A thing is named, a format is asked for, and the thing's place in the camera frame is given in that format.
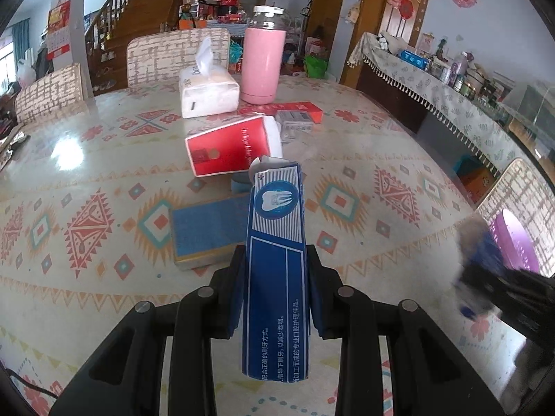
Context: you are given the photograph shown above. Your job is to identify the green plastic bucket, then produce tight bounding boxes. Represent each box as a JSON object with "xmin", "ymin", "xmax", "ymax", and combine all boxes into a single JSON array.
[{"xmin": 304, "ymin": 54, "xmax": 328, "ymax": 79}]

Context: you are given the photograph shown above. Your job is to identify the purple plastic basket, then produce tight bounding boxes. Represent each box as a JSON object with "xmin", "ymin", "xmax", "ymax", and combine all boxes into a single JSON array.
[{"xmin": 490, "ymin": 209, "xmax": 540, "ymax": 273}]

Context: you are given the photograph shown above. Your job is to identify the blue Vinda packet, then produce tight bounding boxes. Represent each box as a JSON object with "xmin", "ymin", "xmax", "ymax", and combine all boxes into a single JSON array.
[{"xmin": 453, "ymin": 213, "xmax": 507, "ymax": 320}]

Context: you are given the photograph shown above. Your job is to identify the mesh food cover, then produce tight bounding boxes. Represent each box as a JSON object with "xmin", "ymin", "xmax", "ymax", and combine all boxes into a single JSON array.
[{"xmin": 501, "ymin": 80, "xmax": 554, "ymax": 149}]

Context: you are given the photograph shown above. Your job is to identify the pink thermos bottle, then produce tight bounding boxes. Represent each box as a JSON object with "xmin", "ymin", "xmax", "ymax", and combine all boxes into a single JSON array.
[{"xmin": 240, "ymin": 5, "xmax": 287, "ymax": 105}]

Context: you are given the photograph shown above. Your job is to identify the small grey white box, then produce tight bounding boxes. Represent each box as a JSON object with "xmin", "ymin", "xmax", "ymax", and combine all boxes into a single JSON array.
[{"xmin": 275, "ymin": 110, "xmax": 313, "ymax": 143}]

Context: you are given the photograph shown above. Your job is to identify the patterned chair left side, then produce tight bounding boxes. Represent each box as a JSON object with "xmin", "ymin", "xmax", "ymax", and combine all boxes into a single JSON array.
[{"xmin": 15, "ymin": 63, "xmax": 85, "ymax": 124}]

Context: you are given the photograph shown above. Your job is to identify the long red box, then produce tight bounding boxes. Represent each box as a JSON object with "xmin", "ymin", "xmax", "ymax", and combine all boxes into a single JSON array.
[{"xmin": 237, "ymin": 102, "xmax": 324, "ymax": 124}]

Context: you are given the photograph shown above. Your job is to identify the patterned chair right side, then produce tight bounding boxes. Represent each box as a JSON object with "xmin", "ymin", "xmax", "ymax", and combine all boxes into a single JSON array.
[{"xmin": 477, "ymin": 158, "xmax": 555, "ymax": 277}]

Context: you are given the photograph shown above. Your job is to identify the sideboard with patterned cloth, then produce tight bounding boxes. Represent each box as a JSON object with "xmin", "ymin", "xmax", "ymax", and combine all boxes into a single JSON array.
[{"xmin": 346, "ymin": 33, "xmax": 554, "ymax": 190}]

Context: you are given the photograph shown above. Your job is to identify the wooden staircase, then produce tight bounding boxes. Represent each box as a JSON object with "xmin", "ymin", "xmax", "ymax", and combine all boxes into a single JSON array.
[{"xmin": 85, "ymin": 0, "xmax": 182, "ymax": 96}]

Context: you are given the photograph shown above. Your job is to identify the patterned chair far side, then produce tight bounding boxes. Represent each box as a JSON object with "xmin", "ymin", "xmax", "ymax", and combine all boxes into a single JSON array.
[{"xmin": 126, "ymin": 27, "xmax": 230, "ymax": 87}]

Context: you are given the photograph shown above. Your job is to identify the white tissue pack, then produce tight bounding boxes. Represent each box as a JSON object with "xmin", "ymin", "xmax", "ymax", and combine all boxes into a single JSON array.
[{"xmin": 179, "ymin": 37, "xmax": 240, "ymax": 119}]

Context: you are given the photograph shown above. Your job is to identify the blue toothpaste box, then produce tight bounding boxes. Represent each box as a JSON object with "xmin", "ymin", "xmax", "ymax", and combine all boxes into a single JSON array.
[{"xmin": 243, "ymin": 156, "xmax": 310, "ymax": 383}]

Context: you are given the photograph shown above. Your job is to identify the patterned chair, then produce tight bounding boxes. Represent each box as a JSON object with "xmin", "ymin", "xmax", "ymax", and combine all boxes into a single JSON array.
[
  {"xmin": 126, "ymin": 27, "xmax": 230, "ymax": 87},
  {"xmin": 477, "ymin": 158, "xmax": 555, "ymax": 277},
  {"xmin": 15, "ymin": 63, "xmax": 85, "ymax": 124}
]

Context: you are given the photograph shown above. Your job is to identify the red and white carton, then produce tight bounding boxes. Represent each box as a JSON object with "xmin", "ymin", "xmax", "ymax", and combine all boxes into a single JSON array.
[{"xmin": 185, "ymin": 113, "xmax": 282, "ymax": 177}]

